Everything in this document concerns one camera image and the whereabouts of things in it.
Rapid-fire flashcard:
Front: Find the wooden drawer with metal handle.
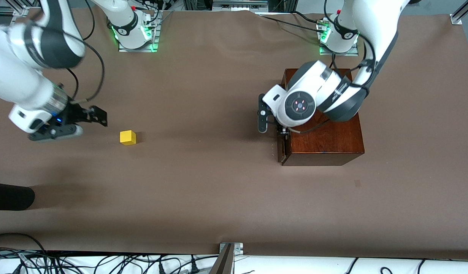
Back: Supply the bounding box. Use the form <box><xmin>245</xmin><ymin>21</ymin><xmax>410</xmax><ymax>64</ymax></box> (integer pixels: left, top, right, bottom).
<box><xmin>276</xmin><ymin>127</ymin><xmax>291</xmax><ymax>165</ymax></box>

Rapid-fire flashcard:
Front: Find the yellow wooden block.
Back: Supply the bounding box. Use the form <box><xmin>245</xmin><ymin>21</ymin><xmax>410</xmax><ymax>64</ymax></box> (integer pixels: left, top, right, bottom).
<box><xmin>120</xmin><ymin>130</ymin><xmax>137</xmax><ymax>146</ymax></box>

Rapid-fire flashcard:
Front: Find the dark red wooden cabinet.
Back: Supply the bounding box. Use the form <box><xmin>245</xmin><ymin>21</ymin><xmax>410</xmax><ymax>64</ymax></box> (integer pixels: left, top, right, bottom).
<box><xmin>281</xmin><ymin>68</ymin><xmax>365</xmax><ymax>166</ymax></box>

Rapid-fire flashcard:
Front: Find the black cylindrical object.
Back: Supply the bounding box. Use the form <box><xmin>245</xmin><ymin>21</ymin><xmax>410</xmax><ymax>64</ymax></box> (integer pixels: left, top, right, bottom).
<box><xmin>0</xmin><ymin>182</ymin><xmax>35</xmax><ymax>211</ymax></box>

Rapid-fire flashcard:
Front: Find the aluminium corner profile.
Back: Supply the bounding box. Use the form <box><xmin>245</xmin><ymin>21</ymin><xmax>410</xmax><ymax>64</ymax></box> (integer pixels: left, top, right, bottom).
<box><xmin>450</xmin><ymin>0</ymin><xmax>468</xmax><ymax>25</ymax></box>

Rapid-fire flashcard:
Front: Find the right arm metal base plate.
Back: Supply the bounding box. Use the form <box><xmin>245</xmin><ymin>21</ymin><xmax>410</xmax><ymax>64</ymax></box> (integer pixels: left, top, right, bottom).
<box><xmin>118</xmin><ymin>11</ymin><xmax>159</xmax><ymax>53</ymax></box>

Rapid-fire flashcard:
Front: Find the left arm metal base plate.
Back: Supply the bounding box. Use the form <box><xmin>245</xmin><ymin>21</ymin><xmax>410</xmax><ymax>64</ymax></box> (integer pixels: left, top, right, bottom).
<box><xmin>317</xmin><ymin>17</ymin><xmax>360</xmax><ymax>57</ymax></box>

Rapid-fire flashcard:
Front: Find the thin black table cable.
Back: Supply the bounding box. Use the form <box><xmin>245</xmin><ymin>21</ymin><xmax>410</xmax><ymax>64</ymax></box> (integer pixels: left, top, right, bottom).
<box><xmin>290</xmin><ymin>11</ymin><xmax>326</xmax><ymax>25</ymax></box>
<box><xmin>257</xmin><ymin>14</ymin><xmax>322</xmax><ymax>32</ymax></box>

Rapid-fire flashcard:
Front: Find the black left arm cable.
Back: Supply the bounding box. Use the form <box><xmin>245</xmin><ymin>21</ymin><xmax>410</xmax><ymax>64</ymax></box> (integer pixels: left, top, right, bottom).
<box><xmin>289</xmin><ymin>0</ymin><xmax>377</xmax><ymax>134</ymax></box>

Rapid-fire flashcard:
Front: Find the aluminium frame rail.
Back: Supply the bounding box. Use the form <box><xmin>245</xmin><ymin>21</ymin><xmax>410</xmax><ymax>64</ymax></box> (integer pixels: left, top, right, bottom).
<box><xmin>0</xmin><ymin>0</ymin><xmax>38</xmax><ymax>18</ymax></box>

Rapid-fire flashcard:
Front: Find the aluminium frame structure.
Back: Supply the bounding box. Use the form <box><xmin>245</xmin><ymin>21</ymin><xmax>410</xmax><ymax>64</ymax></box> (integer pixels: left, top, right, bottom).
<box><xmin>181</xmin><ymin>0</ymin><xmax>299</xmax><ymax>15</ymax></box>

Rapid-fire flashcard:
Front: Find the small metal corner bracket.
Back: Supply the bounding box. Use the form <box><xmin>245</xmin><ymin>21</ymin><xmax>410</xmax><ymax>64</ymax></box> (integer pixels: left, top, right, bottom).
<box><xmin>219</xmin><ymin>242</ymin><xmax>244</xmax><ymax>256</ymax></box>

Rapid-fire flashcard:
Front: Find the aluminium camera post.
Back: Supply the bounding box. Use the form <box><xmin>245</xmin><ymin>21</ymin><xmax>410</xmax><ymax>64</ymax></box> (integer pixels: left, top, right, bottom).
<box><xmin>209</xmin><ymin>244</ymin><xmax>234</xmax><ymax>274</ymax></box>

